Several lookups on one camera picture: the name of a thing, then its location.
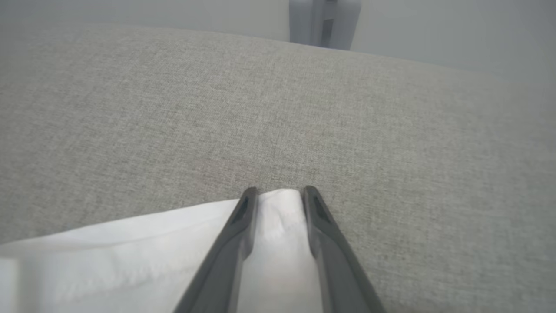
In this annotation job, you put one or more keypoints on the grey partition post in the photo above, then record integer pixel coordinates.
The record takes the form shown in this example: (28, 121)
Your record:
(306, 19)
(343, 21)

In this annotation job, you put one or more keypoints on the red Bulls jersey white sleeves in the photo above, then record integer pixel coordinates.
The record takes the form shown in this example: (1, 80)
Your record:
(108, 261)

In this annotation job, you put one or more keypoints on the grey fabric sofa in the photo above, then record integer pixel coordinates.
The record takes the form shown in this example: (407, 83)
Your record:
(304, 108)

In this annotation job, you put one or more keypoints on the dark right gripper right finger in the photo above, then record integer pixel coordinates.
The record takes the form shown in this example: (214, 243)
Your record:
(343, 282)

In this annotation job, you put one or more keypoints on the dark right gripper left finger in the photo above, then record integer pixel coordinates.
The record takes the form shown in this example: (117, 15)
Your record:
(221, 278)

